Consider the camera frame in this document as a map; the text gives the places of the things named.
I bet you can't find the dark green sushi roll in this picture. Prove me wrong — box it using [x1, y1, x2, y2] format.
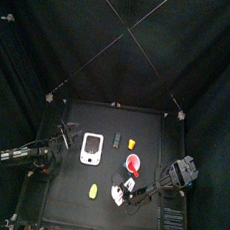
[112, 131, 122, 150]

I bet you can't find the red cup with white rim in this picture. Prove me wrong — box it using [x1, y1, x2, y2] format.
[124, 152, 143, 179]

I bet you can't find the yellow toy corn cob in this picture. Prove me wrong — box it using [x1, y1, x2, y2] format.
[88, 183, 100, 201]

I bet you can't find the small yellow block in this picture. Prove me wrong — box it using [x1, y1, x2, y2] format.
[126, 139, 136, 151]

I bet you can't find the white text label sticker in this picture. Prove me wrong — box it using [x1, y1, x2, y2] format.
[159, 206, 187, 230]

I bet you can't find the thin diagonal brace wire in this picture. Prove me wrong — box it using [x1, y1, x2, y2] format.
[50, 0, 176, 107]
[81, 0, 194, 112]

